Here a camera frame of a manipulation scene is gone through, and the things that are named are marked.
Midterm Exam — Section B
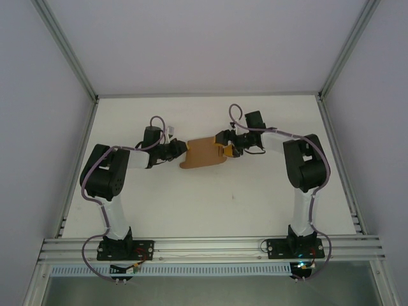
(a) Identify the brown cardboard box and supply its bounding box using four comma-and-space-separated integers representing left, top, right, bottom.
178, 135, 229, 170

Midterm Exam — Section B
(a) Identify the grey metal panel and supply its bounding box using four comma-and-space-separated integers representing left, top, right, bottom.
40, 274, 385, 306

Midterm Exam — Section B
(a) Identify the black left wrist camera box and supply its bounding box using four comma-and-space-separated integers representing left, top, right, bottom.
142, 126, 163, 150

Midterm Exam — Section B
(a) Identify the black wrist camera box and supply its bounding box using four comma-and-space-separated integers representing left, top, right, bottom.
142, 126, 163, 150
244, 110, 268, 131

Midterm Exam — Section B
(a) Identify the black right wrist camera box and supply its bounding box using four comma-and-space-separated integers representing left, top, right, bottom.
244, 110, 268, 131

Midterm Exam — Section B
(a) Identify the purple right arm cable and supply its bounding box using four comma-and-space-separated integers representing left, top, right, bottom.
228, 103, 335, 284

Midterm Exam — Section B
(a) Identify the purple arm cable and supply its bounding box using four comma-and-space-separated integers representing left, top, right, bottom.
228, 103, 335, 284
79, 115, 169, 284

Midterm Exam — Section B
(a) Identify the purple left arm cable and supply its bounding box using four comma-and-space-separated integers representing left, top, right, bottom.
79, 115, 169, 284

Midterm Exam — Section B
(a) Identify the aluminium side frame rail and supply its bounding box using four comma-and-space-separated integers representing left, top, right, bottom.
55, 98, 100, 239
319, 96, 367, 236

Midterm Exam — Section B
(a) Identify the wide aluminium mounting rail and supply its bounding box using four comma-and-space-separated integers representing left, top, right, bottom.
37, 235, 388, 264

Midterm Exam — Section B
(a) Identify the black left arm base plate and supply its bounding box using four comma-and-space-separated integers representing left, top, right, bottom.
96, 238, 156, 261

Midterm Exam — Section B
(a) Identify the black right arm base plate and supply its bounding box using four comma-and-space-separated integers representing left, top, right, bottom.
265, 238, 326, 260

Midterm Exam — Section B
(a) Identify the white slotted cable duct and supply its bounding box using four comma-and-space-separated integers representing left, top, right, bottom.
50, 262, 293, 278

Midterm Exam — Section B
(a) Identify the aluminium corner frame post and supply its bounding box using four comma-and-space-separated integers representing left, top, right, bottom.
33, 0, 99, 103
317, 0, 379, 101

